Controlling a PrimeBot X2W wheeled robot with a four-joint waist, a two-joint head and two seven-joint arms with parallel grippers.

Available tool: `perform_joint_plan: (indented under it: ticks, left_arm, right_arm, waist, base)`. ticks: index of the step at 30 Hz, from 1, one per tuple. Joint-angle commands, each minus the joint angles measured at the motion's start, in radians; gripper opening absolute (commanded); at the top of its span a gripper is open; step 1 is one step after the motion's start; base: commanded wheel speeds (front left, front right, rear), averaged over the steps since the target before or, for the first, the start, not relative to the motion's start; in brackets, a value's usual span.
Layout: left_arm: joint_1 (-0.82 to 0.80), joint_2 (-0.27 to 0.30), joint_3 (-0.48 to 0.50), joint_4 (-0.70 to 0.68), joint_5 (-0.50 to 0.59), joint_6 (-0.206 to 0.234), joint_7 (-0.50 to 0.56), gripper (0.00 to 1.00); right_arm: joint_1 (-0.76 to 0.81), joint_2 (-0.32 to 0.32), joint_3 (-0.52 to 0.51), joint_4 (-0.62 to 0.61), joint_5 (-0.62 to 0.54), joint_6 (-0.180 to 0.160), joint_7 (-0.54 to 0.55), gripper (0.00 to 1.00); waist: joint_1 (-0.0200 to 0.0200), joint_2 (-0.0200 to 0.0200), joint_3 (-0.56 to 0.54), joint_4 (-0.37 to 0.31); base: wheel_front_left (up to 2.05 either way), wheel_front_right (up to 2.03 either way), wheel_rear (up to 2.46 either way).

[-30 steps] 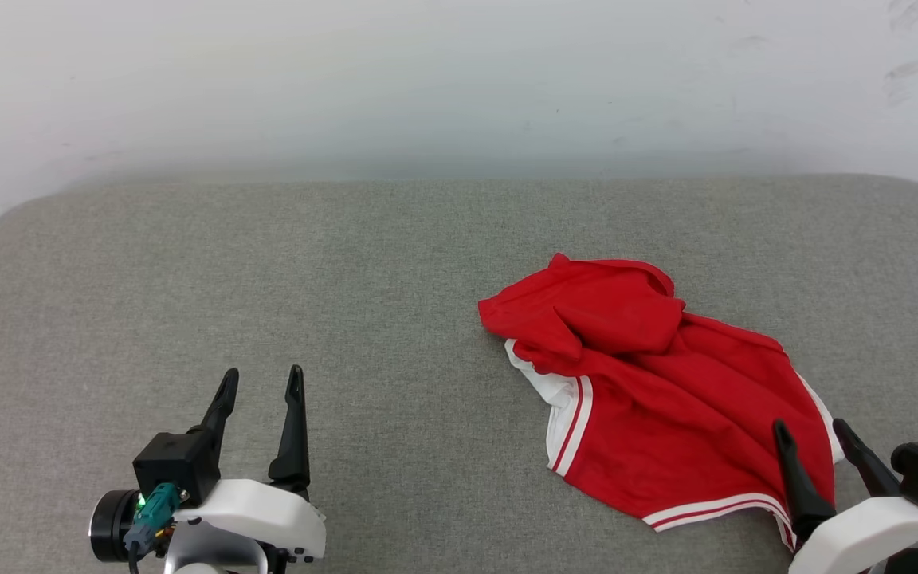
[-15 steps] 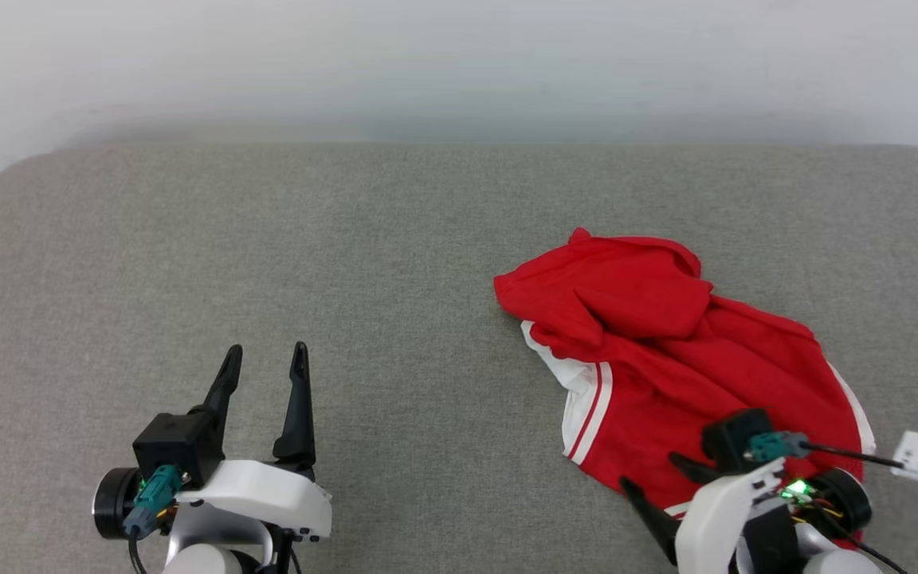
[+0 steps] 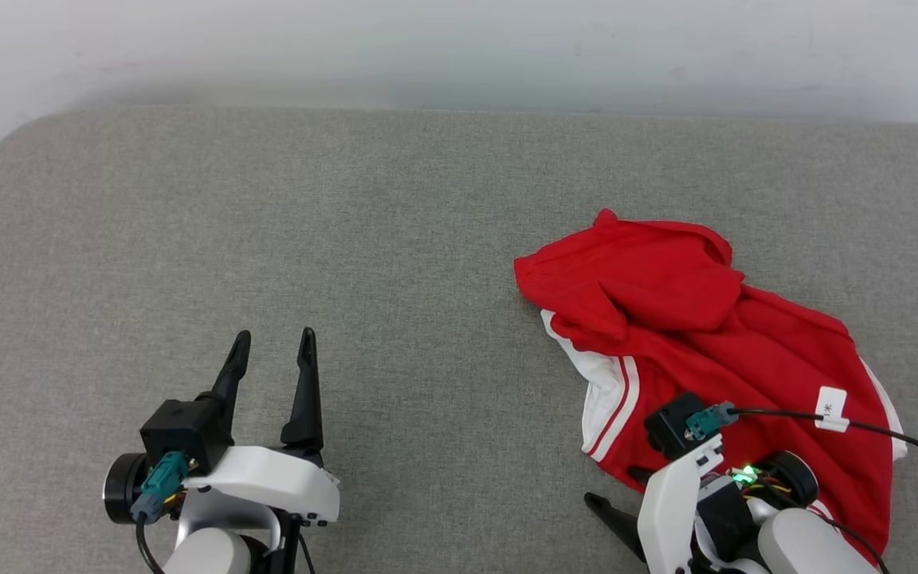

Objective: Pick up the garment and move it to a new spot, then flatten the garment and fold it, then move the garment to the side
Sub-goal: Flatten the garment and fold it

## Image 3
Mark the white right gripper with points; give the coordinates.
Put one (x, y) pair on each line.
(670, 510)

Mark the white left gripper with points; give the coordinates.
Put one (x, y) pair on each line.
(276, 482)

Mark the red and white jersey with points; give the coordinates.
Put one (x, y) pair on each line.
(714, 335)

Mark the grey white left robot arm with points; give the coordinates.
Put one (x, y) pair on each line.
(212, 554)

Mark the white tag with star mark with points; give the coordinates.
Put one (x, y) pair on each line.
(830, 408)

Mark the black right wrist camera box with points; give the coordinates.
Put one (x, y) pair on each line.
(666, 426)

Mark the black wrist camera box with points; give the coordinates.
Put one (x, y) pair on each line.
(184, 426)
(666, 426)

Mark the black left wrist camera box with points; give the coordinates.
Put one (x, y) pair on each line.
(184, 426)

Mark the teal right camera connector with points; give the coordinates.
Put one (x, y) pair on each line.
(710, 420)

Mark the teal camera connector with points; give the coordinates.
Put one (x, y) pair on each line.
(710, 420)
(160, 478)

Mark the teal left camera connector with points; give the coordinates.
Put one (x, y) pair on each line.
(160, 478)

